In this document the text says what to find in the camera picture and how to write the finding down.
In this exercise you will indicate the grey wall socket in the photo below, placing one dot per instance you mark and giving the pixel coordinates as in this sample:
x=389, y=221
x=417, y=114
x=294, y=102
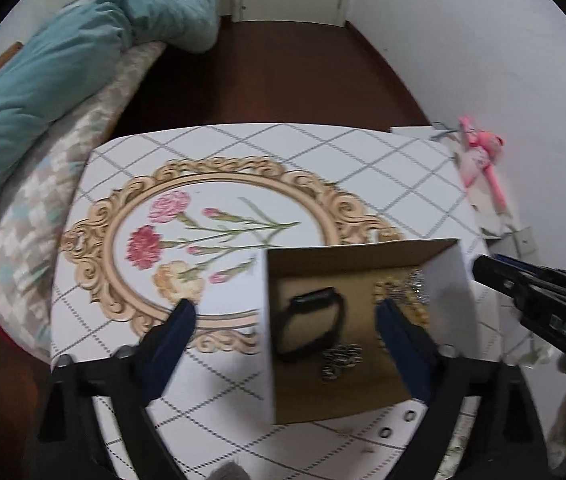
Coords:
x=525, y=240

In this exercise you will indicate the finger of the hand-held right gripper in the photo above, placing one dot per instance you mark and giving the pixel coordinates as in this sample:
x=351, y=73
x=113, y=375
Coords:
x=493, y=272
x=523, y=265

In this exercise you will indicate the black wristband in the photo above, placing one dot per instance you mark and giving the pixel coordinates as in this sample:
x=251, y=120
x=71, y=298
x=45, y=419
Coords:
x=313, y=325

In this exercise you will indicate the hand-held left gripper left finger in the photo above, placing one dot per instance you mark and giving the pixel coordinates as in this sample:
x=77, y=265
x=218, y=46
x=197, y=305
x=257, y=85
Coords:
x=170, y=345

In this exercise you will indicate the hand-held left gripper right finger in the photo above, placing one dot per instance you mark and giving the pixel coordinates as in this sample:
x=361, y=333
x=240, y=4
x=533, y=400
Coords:
x=405, y=352

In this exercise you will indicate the white cardboard box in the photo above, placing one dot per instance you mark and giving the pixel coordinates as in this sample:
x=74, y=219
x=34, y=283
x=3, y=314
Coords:
x=363, y=325

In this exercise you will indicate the wooden headboard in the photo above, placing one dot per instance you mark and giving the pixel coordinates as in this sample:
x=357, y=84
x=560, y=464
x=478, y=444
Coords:
x=4, y=60

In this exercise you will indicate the teal quilted duvet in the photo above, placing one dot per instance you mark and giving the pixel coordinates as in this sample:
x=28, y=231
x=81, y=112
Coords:
x=63, y=70

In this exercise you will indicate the pink plush toy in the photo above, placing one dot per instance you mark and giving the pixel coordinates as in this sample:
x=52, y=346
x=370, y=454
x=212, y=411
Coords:
x=483, y=157

